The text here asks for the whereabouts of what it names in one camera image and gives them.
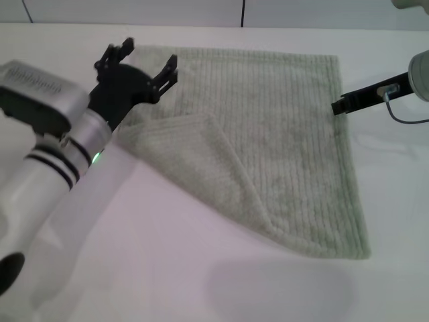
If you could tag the black vertical background strip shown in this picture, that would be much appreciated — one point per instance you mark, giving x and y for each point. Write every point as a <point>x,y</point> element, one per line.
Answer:
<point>243,13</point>

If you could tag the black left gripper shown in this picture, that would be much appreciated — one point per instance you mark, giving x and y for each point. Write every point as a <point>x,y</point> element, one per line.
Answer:
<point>120,90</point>

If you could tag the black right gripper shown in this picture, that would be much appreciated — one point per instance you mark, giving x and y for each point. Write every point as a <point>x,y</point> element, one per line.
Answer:
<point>368,95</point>

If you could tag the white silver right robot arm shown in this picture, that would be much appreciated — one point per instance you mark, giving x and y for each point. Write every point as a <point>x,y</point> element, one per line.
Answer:
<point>420,73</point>

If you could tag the pale green ribbed towel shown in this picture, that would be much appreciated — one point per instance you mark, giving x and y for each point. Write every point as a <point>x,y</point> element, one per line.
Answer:
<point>268,151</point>

